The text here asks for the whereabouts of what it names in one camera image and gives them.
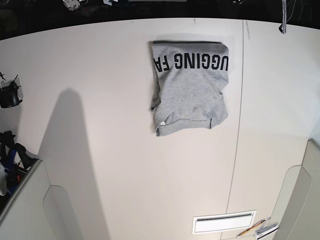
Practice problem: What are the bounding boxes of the yellow pencil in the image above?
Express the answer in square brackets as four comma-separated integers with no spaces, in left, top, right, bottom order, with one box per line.
[236,220,266,238]

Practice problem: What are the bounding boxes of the black cup-shaped holder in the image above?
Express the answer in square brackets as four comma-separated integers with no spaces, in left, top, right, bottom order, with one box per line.
[0,74,23,109]

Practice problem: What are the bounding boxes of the grey braided cable loop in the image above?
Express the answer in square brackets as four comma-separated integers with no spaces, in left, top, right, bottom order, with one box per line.
[278,0,288,34]

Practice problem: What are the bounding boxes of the white rectangular slot plate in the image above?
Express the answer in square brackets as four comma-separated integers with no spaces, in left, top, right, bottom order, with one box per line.
[192,210,257,235]

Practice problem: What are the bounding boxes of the grey T-shirt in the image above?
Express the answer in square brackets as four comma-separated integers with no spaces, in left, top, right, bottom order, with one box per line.
[150,41,229,137]

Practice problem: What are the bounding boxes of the black and blue tool pile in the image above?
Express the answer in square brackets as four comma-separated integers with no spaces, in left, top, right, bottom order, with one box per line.
[0,130,38,196]

